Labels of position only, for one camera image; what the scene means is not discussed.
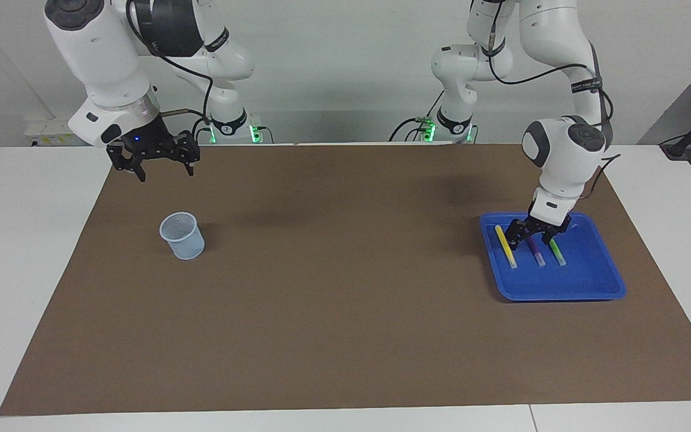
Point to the translucent plastic cup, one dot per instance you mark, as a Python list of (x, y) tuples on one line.
[(185, 240)]

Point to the yellow marker pen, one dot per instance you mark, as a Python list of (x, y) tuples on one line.
[(506, 247)]

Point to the purple marker pen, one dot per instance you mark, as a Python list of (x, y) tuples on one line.
[(536, 253)]

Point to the blue plastic tray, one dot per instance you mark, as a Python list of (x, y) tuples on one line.
[(585, 270)]

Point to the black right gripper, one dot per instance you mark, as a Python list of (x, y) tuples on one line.
[(147, 141)]

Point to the green marker pen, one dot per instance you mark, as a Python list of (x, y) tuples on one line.
[(557, 253)]

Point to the white power strip box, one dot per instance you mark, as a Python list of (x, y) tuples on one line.
[(57, 132)]

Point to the brown table mat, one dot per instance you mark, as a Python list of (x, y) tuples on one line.
[(345, 300)]

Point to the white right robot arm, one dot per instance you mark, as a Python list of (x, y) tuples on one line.
[(105, 54)]

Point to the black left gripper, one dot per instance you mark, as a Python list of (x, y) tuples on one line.
[(549, 222)]

